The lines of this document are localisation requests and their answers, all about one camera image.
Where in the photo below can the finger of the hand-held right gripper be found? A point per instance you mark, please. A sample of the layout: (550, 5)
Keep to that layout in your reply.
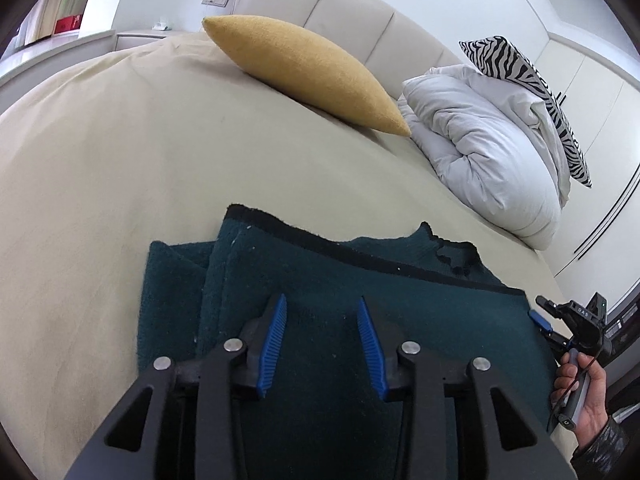
(547, 305)
(540, 319)

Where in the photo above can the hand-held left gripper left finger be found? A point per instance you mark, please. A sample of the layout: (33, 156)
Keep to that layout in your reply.
(272, 340)

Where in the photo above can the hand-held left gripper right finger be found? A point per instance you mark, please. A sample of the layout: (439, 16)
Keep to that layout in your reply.
(370, 345)

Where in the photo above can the dark green blanket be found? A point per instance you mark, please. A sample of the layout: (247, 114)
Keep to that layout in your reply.
(325, 285)

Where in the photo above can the person's right forearm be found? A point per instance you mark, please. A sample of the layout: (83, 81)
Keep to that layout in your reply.
(602, 452)

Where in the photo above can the person's right hand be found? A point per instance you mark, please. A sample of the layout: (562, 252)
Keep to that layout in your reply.
(595, 400)

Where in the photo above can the white duvet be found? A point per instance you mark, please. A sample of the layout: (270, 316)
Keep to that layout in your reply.
(490, 160)

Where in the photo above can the white wardrobe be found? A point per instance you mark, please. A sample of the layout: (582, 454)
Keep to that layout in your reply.
(590, 85)

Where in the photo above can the bed with beige sheet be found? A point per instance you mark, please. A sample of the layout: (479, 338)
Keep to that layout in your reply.
(125, 150)

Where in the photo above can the zebra striped pillow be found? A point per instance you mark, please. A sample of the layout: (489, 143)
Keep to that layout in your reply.
(505, 60)

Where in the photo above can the yellow pillow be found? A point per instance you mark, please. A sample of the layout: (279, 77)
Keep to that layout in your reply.
(310, 75)

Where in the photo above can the white nightstand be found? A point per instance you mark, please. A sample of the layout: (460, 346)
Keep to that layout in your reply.
(140, 40)

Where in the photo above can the small white object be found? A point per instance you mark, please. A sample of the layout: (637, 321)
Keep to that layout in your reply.
(161, 24)

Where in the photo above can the cream padded headboard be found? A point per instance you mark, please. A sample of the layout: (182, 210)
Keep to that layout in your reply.
(340, 10)

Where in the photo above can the red box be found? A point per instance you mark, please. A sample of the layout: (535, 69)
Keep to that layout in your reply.
(67, 25)

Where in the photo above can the wall socket panel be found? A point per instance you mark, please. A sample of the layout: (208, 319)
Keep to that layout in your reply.
(216, 0)

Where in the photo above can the white wall shelf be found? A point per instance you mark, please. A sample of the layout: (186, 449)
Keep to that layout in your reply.
(60, 0)

